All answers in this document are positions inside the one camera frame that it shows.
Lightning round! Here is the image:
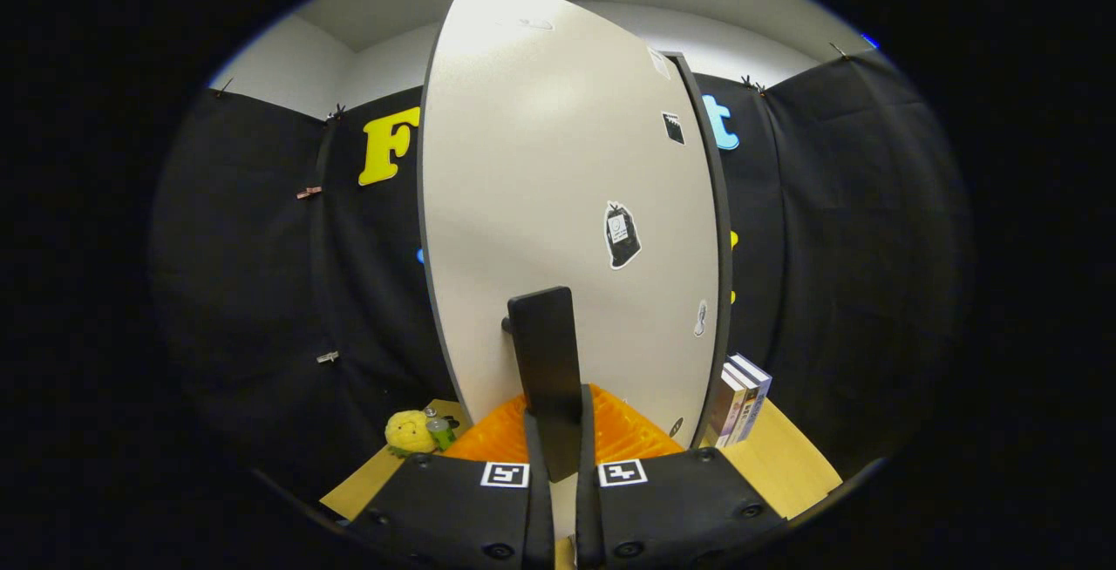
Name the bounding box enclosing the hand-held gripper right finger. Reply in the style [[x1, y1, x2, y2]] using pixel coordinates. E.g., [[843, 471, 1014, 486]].
[[571, 383, 790, 570]]

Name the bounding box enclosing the green label drink bottle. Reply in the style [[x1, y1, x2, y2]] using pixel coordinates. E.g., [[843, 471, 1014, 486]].
[[425, 409, 459, 451]]

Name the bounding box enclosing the grey shoe cabinet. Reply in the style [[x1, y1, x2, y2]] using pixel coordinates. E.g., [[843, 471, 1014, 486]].
[[661, 51, 735, 451]]

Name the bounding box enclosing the beige shoe cabinet door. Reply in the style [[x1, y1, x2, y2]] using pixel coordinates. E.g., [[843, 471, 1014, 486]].
[[417, 0, 725, 466]]

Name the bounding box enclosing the black door handle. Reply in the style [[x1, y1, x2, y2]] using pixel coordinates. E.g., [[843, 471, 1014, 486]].
[[501, 286, 583, 484]]

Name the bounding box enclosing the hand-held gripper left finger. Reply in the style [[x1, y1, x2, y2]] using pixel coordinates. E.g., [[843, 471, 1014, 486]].
[[344, 391, 556, 570]]

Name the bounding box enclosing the yellow plush toy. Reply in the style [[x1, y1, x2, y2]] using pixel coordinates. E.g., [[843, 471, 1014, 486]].
[[385, 410, 439, 458]]

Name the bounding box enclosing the black backdrop cloth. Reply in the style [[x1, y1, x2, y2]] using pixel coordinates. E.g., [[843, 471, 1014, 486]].
[[148, 51, 973, 501]]

